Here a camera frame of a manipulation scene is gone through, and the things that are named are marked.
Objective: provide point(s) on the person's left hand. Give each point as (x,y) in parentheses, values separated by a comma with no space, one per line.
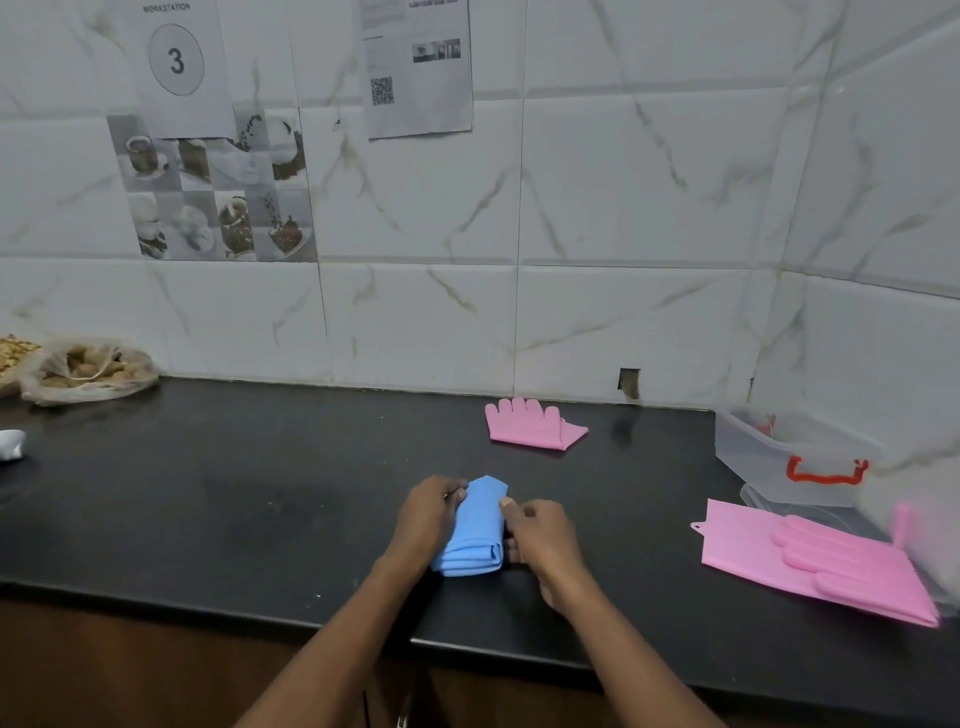
(424,525)

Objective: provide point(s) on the person's right hand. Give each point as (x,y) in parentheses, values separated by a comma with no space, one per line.
(547,547)

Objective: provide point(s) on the blue silicone glove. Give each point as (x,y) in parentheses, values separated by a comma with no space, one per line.
(469,565)
(480,517)

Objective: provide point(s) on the pink silicone glove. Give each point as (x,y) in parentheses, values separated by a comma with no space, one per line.
(525,427)
(750,547)

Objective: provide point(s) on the person's right forearm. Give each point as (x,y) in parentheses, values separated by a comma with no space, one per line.
(637,667)

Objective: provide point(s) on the person's left forearm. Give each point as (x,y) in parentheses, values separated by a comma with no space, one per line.
(337,652)

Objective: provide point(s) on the brown wooden cabinet door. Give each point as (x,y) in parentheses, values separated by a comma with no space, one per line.
(112,667)
(487,701)

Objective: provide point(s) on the clear plastic lid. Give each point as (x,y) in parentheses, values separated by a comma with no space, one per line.
(840,517)

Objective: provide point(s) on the plastic bag of snacks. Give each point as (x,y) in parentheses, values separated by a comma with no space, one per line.
(90,371)

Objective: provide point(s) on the paper sheet with square code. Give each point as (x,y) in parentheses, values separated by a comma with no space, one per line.
(420,105)

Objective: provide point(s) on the small white object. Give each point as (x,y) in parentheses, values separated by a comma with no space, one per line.
(11,444)

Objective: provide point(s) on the tray of nuts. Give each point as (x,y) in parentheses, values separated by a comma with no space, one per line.
(15,360)

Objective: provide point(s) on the paper sheet with circle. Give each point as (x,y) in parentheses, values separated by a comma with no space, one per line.
(180,97)

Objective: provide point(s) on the coffee print wall tile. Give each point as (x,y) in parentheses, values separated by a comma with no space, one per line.
(217,210)

